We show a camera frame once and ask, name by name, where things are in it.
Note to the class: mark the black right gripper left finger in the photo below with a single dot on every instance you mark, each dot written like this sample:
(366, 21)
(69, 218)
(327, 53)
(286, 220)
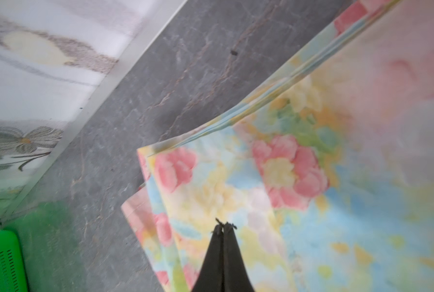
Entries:
(211, 275)

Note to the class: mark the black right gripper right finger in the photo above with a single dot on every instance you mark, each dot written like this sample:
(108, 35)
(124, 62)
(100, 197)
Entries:
(235, 278)

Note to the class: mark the floral pastel skirt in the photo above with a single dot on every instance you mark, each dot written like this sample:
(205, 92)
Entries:
(326, 169)

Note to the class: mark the green plastic basket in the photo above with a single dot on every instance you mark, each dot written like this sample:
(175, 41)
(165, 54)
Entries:
(12, 272)

